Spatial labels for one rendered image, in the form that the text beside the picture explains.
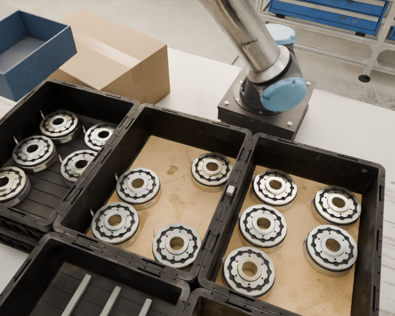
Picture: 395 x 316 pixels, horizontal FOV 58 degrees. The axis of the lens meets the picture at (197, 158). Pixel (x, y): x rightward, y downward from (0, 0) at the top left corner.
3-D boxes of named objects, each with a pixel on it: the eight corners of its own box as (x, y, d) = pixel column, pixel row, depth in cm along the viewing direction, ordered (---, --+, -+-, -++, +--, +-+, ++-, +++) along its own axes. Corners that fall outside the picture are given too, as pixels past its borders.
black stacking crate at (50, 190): (58, 109, 109) (46, 78, 100) (146, 134, 102) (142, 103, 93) (-42, 213, 85) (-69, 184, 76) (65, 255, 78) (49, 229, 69)
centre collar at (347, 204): (327, 192, 82) (328, 190, 82) (349, 197, 81) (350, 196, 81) (325, 209, 79) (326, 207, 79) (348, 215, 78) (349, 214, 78)
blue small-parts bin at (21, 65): (28, 36, 88) (18, 9, 83) (78, 52, 84) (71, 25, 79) (-38, 81, 76) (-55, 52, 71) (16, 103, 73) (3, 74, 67)
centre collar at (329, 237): (321, 232, 76) (321, 231, 75) (345, 239, 75) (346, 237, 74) (318, 253, 73) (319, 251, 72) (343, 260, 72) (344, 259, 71)
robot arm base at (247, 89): (254, 73, 121) (258, 48, 113) (294, 91, 116) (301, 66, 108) (230, 97, 114) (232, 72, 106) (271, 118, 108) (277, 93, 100)
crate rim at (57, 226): (143, 108, 95) (142, 101, 93) (252, 137, 88) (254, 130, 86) (52, 234, 70) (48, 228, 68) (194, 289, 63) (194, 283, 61)
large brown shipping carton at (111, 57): (34, 92, 131) (13, 43, 116) (95, 55, 147) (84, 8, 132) (111, 139, 116) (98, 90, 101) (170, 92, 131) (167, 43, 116)
